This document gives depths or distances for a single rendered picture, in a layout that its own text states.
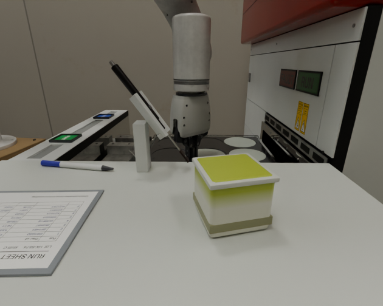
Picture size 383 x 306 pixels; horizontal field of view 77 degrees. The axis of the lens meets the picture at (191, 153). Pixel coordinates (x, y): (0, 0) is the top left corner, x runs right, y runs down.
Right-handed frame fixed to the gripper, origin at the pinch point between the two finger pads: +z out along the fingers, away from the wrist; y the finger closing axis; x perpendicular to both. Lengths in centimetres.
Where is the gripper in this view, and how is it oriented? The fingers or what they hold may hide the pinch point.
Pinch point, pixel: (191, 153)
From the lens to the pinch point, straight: 62.3
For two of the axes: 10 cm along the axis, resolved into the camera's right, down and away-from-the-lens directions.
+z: 0.0, 9.4, 3.5
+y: -7.5, 2.4, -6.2
